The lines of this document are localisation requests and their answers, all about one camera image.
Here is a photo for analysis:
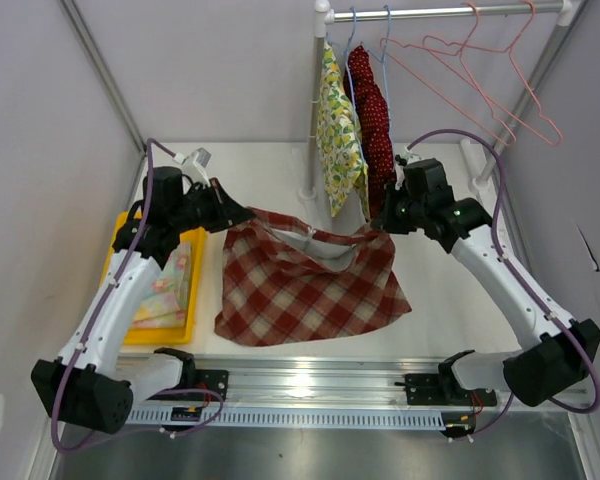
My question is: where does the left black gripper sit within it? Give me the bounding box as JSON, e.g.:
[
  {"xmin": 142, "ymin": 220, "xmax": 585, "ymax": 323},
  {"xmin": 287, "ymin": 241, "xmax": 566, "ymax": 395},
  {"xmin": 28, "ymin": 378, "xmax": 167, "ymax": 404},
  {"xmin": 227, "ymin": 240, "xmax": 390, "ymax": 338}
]
[{"xmin": 171, "ymin": 177, "xmax": 253, "ymax": 234}]

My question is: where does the red plaid skirt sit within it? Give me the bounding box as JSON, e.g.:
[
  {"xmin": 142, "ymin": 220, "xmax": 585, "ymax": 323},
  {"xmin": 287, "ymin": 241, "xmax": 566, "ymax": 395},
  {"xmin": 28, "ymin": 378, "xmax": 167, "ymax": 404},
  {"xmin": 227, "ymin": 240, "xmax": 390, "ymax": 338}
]
[{"xmin": 214, "ymin": 210, "xmax": 412, "ymax": 347}]

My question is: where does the pink wire hanger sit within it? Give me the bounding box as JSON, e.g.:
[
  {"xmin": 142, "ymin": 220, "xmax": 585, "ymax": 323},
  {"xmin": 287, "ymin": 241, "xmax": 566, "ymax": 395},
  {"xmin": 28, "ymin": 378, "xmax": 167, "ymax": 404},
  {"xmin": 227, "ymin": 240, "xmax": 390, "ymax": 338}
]
[
  {"xmin": 380, "ymin": 2, "xmax": 517, "ymax": 147},
  {"xmin": 441, "ymin": 1, "xmax": 563, "ymax": 147}
]

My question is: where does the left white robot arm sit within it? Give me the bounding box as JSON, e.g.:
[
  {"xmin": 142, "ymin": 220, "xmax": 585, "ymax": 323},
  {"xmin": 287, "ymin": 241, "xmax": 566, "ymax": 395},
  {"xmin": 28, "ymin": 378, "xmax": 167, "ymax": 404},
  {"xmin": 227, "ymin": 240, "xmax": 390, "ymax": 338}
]
[{"xmin": 31, "ymin": 167, "xmax": 255, "ymax": 434}]

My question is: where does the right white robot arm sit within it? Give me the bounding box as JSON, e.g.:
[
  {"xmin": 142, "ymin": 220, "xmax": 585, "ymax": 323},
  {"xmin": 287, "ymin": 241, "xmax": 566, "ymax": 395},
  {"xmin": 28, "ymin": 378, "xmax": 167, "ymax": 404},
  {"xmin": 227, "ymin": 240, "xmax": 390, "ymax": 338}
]
[{"xmin": 372, "ymin": 158, "xmax": 600, "ymax": 407}]

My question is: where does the yellow lemon print garment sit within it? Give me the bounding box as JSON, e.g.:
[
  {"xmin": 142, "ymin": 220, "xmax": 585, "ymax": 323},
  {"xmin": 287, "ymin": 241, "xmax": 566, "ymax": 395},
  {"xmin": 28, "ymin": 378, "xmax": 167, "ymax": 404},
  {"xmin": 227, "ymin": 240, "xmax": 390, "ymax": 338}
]
[{"xmin": 316, "ymin": 42, "xmax": 370, "ymax": 219}]

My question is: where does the red polka dot garment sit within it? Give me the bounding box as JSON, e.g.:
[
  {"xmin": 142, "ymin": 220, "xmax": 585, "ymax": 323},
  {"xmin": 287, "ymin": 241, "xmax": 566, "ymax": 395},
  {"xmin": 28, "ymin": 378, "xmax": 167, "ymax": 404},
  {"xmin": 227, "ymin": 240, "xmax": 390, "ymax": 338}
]
[{"xmin": 344, "ymin": 46, "xmax": 396, "ymax": 218}]

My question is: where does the floral folded cloth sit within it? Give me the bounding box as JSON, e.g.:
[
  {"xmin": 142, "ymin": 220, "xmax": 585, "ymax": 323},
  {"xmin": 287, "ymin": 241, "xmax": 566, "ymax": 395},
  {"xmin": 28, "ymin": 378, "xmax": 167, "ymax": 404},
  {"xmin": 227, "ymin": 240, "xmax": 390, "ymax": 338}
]
[{"xmin": 132, "ymin": 242, "xmax": 192, "ymax": 329}]

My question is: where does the yellow plastic tray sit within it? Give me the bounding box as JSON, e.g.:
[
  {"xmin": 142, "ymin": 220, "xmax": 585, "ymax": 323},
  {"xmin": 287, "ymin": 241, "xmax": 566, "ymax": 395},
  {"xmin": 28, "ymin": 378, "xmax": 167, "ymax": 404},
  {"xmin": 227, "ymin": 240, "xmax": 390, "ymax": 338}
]
[{"xmin": 123, "ymin": 229, "xmax": 206, "ymax": 346}]

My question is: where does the metal clothes rack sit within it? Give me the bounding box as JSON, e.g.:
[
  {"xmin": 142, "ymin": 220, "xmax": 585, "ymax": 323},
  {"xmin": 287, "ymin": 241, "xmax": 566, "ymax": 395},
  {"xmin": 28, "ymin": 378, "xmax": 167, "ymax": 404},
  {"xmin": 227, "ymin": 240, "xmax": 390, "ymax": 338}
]
[{"xmin": 292, "ymin": 1, "xmax": 588, "ymax": 206}]

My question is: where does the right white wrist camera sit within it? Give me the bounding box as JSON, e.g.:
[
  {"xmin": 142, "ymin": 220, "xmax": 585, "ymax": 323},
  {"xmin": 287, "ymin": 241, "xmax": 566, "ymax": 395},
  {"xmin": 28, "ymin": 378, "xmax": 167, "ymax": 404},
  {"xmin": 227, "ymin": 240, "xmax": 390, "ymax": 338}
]
[{"xmin": 394, "ymin": 146, "xmax": 423, "ymax": 168}]

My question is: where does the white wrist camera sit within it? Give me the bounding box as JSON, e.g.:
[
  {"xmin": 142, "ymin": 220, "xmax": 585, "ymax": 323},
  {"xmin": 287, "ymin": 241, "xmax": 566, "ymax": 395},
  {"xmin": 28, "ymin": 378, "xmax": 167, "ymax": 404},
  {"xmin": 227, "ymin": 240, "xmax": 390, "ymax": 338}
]
[
  {"xmin": 394, "ymin": 146, "xmax": 423, "ymax": 168},
  {"xmin": 173, "ymin": 148, "xmax": 211, "ymax": 186}
]

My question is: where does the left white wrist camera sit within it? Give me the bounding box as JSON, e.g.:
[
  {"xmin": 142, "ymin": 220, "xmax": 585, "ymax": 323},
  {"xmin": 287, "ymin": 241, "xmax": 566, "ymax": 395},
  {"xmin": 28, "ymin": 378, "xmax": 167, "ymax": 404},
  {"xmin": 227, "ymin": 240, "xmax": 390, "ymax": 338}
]
[{"xmin": 173, "ymin": 148, "xmax": 211, "ymax": 186}]

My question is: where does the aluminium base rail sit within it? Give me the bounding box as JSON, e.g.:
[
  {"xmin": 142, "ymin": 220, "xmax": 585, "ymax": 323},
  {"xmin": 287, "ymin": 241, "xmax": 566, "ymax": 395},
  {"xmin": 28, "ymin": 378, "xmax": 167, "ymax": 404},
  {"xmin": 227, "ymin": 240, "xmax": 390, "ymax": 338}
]
[{"xmin": 114, "ymin": 355, "xmax": 589, "ymax": 412}]

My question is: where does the blue wire hanger left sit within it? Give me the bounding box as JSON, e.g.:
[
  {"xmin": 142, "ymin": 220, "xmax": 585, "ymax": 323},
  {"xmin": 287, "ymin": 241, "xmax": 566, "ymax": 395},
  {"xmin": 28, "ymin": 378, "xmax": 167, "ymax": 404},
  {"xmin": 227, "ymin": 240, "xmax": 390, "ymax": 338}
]
[{"xmin": 344, "ymin": 6, "xmax": 366, "ymax": 165}]

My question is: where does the blue wire hanger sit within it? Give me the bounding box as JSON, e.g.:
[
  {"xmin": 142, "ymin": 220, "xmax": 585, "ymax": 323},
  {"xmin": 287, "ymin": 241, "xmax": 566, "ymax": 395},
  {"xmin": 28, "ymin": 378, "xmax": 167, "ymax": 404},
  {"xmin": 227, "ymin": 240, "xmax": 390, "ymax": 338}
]
[
  {"xmin": 361, "ymin": 4, "xmax": 393, "ymax": 143},
  {"xmin": 344, "ymin": 6, "xmax": 366, "ymax": 165}
]

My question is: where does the perforated cable duct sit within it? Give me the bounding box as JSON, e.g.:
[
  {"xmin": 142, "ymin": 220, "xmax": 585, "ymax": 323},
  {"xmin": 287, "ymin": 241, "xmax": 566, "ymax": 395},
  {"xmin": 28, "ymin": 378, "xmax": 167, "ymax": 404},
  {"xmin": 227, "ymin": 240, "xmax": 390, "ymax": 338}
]
[{"xmin": 127, "ymin": 405, "xmax": 445, "ymax": 431}]

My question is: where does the blue wire hanger right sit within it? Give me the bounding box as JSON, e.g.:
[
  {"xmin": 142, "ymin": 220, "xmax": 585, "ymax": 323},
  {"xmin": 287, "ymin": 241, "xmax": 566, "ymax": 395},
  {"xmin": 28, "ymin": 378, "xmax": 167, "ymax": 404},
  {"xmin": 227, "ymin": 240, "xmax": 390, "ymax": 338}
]
[{"xmin": 361, "ymin": 4, "xmax": 393, "ymax": 143}]

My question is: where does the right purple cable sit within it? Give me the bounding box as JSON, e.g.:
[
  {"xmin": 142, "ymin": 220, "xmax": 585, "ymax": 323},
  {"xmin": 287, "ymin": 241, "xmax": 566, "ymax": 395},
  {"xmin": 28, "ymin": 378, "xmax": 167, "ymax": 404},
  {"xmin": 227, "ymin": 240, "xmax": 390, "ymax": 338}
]
[{"xmin": 405, "ymin": 129, "xmax": 600, "ymax": 444}]

